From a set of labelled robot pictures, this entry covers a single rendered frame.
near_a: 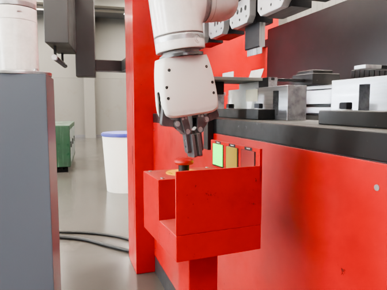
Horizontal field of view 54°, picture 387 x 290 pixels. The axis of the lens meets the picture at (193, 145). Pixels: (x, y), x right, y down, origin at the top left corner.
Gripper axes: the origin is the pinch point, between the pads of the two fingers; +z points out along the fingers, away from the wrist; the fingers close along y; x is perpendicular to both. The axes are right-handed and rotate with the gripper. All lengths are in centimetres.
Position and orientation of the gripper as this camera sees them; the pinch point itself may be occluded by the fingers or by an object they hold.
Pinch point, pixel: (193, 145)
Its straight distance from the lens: 66.2
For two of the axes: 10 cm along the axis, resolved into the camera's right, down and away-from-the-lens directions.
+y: -9.1, 1.7, -3.8
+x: 3.9, 0.5, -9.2
